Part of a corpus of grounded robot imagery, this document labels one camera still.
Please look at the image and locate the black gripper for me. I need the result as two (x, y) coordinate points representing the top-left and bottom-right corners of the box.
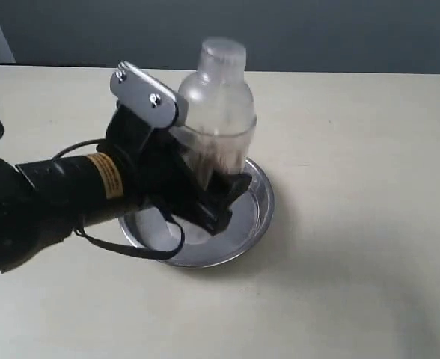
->
(103, 104), (252, 236)

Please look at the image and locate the clear plastic shaker bottle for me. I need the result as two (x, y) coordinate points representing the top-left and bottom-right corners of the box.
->
(171, 37), (257, 188)

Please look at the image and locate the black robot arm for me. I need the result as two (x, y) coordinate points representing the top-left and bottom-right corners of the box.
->
(0, 105), (251, 272)

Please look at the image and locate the round stainless steel tray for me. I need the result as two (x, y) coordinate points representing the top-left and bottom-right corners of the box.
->
(119, 158), (275, 268)

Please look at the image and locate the black cable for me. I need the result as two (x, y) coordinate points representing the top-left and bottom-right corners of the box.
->
(0, 110), (186, 261)

